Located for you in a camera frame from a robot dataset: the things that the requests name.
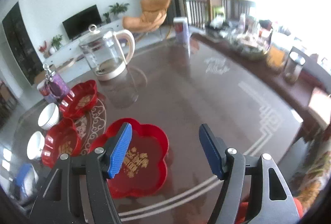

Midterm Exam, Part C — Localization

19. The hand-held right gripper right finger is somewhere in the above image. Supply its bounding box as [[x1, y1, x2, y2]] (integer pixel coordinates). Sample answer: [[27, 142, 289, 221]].
[[199, 124, 300, 224]]

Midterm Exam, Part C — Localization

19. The green potted plant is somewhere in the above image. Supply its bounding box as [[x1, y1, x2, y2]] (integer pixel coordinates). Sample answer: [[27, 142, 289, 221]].
[[109, 3, 130, 20]]

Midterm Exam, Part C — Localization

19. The red cloth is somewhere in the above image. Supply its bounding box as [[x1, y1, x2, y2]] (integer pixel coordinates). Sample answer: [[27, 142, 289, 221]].
[[238, 198, 303, 224]]

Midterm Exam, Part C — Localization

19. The red flower-shaped plate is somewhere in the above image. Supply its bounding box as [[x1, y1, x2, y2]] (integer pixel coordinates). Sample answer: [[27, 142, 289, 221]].
[[89, 118, 170, 199], [58, 79, 98, 119], [41, 118, 82, 169]]

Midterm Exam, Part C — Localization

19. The red flower bouquet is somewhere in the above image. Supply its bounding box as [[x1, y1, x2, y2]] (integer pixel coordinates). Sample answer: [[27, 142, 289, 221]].
[[38, 41, 49, 57]]

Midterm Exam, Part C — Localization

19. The wooden bench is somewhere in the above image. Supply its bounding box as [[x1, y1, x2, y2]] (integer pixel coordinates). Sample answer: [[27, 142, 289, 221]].
[[182, 0, 255, 30]]

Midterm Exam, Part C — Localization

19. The wooden stool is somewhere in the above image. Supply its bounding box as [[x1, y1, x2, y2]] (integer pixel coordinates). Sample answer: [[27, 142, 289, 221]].
[[55, 57, 83, 74]]

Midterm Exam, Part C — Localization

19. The black decorative wall panel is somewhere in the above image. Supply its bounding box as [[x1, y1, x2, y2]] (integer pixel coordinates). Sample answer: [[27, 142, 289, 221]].
[[2, 1, 43, 85]]

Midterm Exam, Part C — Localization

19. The glass electric kettle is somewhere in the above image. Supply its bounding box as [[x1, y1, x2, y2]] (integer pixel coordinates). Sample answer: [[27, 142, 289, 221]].
[[78, 24, 136, 82]]

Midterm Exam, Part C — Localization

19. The leafy potted plant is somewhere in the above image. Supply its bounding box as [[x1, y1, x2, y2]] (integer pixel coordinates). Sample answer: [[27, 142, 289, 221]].
[[51, 35, 63, 50]]

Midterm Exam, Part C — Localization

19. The white ribbed bowl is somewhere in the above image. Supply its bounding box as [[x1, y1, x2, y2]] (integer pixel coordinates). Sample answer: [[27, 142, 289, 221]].
[[38, 103, 60, 131]]

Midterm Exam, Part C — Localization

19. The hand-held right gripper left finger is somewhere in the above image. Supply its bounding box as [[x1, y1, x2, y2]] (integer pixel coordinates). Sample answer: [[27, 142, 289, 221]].
[[29, 122, 133, 224]]

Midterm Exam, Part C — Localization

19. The white bowl with blue print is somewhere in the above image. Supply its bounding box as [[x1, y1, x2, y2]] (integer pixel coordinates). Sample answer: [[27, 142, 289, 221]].
[[26, 131, 46, 161]]

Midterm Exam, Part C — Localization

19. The purple thermos flask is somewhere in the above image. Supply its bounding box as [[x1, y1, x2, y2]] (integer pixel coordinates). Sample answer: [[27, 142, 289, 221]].
[[43, 64, 70, 99]]

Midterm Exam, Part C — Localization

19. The glass jar with metal lid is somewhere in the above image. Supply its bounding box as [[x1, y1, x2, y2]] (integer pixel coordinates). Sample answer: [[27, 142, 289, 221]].
[[283, 52, 306, 83]]

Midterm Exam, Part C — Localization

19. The floral cushion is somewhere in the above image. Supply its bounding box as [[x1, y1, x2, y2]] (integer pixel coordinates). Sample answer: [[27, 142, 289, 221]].
[[292, 141, 329, 214]]

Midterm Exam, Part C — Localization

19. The black television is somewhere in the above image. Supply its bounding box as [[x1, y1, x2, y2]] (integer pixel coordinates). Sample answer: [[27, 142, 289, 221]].
[[62, 5, 102, 40]]

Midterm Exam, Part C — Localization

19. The pile of snack packets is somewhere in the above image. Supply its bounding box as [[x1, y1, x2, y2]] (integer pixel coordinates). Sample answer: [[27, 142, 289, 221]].
[[207, 13, 272, 61]]

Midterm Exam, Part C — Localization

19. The white television cabinet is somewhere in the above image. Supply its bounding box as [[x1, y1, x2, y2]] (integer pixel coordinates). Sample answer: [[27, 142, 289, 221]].
[[43, 18, 125, 66]]

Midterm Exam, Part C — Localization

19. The orange filled jar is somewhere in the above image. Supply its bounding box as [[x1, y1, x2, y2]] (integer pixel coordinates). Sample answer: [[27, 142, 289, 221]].
[[266, 43, 287, 70]]

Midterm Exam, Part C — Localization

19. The orange lounge chair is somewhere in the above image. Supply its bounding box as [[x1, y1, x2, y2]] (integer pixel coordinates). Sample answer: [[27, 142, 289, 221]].
[[122, 0, 172, 33]]

